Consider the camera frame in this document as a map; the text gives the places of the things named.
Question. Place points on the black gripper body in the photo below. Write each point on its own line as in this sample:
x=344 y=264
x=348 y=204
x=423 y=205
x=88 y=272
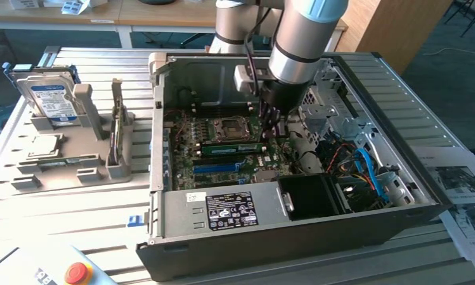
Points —
x=284 y=93

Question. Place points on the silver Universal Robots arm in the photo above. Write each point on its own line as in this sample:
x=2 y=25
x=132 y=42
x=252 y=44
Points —
x=296 y=38

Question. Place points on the green RAM stick, white label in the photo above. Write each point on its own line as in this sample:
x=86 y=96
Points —
x=229 y=149

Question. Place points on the CPU socket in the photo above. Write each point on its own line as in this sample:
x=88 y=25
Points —
x=231 y=129

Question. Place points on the metal disk bay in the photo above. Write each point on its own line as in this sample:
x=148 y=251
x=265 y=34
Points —
x=332 y=118

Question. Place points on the blue expansion slot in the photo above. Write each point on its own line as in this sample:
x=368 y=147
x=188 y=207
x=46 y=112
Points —
x=215 y=168

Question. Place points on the green motherboard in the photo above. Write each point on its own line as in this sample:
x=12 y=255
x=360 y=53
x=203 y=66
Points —
x=185 y=172

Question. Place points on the wooden cabinet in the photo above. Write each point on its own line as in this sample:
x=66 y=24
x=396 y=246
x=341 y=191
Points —
x=391 y=29

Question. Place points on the grey power supply unit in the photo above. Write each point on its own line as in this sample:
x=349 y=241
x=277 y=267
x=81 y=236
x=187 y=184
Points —
x=181 y=210

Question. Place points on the graphics card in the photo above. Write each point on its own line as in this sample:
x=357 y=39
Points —
x=117 y=130

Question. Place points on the open black PC case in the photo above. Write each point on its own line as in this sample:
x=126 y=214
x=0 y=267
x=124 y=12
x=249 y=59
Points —
x=260 y=255

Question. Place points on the blue table clamp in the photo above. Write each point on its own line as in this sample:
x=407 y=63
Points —
x=134 y=221

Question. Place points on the grey parts rack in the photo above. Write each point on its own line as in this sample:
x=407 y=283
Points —
x=88 y=175

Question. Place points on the printed paper sheets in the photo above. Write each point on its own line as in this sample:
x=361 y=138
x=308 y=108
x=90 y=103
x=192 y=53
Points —
x=467 y=207

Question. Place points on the black chair legs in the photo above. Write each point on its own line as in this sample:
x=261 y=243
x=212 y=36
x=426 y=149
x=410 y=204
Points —
x=472 y=15

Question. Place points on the hard disk, blue label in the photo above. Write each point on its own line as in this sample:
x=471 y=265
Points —
x=46 y=98

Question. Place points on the silver CPU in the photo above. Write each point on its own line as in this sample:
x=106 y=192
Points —
x=44 y=146

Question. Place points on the white blue printed box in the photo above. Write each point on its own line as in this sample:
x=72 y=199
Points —
x=73 y=6

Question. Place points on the red emergency stop button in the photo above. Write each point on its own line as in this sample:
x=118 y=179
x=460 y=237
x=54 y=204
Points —
x=77 y=273

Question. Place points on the grey control box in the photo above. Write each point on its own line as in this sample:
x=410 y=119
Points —
x=22 y=267

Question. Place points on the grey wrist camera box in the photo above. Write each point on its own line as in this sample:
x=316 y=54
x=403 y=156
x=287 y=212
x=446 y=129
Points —
x=243 y=78

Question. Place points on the wooden desk, white frame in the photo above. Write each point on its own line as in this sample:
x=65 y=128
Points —
x=141 y=15

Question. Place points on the blue disk caddy bracket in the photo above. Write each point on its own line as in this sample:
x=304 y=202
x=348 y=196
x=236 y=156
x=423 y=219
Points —
x=22 y=69

